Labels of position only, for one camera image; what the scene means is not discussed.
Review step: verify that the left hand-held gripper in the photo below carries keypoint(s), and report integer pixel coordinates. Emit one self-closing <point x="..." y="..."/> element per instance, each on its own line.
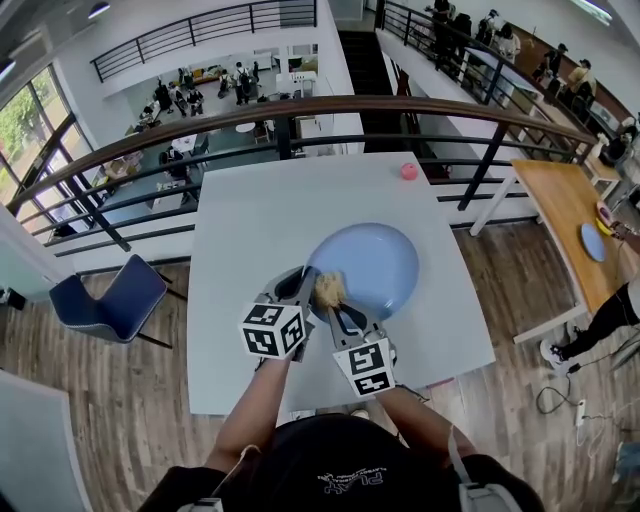
<point x="267" y="332"/>

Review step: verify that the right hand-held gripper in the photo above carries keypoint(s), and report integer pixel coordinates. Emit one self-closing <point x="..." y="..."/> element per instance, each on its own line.
<point x="367" y="367"/>

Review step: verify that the beige sponge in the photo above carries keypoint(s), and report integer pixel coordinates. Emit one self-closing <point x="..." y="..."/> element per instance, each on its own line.
<point x="330" y="290"/>

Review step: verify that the big blue plate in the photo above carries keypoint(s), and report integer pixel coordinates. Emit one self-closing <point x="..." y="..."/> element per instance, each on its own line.
<point x="593" y="242"/>
<point x="375" y="265"/>

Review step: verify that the person's right forearm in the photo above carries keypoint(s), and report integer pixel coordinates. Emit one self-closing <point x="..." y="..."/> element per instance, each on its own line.
<point x="430" y="425"/>

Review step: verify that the person's left forearm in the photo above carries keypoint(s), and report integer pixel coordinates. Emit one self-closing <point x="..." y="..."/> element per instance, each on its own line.
<point x="250" y="415"/>

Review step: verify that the person's right white shoe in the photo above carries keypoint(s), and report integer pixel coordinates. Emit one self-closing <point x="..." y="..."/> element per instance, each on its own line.
<point x="360" y="414"/>

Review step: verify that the red floor tape strip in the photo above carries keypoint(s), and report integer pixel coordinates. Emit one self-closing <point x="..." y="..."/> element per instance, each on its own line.
<point x="445" y="383"/>

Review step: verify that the person's black shirt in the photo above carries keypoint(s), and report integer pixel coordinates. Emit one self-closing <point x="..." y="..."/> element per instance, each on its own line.
<point x="340" y="470"/>

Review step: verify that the small pink ball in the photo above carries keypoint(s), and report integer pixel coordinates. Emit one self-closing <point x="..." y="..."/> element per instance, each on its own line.
<point x="408" y="171"/>

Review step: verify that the blue chair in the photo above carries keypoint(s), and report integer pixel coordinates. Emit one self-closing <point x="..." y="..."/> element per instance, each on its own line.
<point x="115" y="300"/>

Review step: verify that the black railing with wooden handrail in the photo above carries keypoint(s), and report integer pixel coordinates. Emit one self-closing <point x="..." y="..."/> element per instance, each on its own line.
<point x="350" y="104"/>

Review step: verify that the dark staircase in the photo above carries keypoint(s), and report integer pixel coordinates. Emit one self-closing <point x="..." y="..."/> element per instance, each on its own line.
<point x="370" y="90"/>

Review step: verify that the wooden table with white legs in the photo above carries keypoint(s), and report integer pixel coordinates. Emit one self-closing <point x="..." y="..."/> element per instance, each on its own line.
<point x="560" y="210"/>

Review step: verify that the white power strip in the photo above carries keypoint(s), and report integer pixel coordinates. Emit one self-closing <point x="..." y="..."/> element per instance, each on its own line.
<point x="581" y="412"/>

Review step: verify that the small black box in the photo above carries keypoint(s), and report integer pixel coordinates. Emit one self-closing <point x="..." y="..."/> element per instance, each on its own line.
<point x="16" y="298"/>

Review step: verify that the plain black railing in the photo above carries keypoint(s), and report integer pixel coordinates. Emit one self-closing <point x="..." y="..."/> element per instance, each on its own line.
<point x="200" y="25"/>
<point x="450" y="65"/>

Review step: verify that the pink plastic bowl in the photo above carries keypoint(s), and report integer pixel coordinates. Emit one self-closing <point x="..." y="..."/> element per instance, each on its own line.
<point x="604" y="210"/>

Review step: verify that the small wooden side table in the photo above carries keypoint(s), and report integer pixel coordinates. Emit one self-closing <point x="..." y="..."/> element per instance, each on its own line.
<point x="602" y="172"/>

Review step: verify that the large window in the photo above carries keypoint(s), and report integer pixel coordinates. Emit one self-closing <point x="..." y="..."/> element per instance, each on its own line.
<point x="30" y="135"/>

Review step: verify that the pale grey panel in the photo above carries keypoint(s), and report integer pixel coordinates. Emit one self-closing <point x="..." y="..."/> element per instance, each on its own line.
<point x="30" y="450"/>

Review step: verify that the black pendant lamp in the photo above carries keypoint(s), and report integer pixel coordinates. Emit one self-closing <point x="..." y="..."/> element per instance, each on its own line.
<point x="6" y="70"/>
<point x="99" y="10"/>

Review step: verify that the ceiling strip light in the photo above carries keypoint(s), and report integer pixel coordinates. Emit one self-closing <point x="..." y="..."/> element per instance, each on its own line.
<point x="592" y="10"/>

